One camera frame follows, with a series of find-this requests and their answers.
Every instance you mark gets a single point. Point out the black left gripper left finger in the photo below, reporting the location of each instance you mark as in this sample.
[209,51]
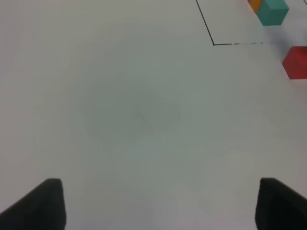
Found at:
[43,208]

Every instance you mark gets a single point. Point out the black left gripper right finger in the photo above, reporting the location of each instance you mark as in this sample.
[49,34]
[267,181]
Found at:
[279,207]

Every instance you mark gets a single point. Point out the red block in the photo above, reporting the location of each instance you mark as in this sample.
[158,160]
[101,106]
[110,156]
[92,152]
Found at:
[295,63]

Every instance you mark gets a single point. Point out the teal template block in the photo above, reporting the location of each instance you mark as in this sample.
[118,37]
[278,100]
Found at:
[272,12]

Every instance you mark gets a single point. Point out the orange template block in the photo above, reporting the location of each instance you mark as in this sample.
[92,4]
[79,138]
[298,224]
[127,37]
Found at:
[255,5]

